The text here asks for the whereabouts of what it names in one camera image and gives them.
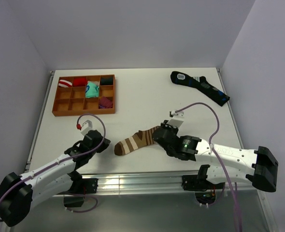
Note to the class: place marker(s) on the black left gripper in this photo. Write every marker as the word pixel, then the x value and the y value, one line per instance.
pixel 104 145

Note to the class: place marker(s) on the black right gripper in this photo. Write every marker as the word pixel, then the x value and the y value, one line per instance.
pixel 165 125

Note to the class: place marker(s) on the brown striped sock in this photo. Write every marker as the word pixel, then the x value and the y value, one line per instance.
pixel 140 139

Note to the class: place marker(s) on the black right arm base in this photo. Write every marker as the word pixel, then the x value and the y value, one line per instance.
pixel 205 191

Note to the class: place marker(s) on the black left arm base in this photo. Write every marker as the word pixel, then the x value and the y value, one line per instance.
pixel 77 191

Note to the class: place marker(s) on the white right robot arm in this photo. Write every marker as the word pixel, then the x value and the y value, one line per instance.
pixel 219 164

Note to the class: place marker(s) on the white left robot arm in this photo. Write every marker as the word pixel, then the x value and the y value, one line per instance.
pixel 20 193

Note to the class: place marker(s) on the purple sock roll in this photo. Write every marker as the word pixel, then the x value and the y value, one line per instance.
pixel 105 103

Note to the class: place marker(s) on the teal sock roll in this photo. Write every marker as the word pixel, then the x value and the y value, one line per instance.
pixel 92 90

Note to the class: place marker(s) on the dark green sock roll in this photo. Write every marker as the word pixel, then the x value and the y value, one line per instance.
pixel 107 81

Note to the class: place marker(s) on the red white striped sock roll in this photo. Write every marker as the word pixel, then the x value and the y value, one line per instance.
pixel 64 83

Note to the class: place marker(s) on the orange compartment tray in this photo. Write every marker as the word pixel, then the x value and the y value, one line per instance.
pixel 71 101

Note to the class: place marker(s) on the black blue sock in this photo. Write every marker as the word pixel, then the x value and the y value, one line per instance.
pixel 201 84

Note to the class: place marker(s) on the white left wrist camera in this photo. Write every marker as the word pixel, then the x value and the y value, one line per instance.
pixel 85 127

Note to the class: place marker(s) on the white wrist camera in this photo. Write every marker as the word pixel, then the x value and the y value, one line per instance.
pixel 176 119
pixel 85 127

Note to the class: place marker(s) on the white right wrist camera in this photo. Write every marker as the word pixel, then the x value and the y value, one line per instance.
pixel 176 119

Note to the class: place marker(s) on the aluminium mounting rail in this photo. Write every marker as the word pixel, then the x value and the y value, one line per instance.
pixel 132 181

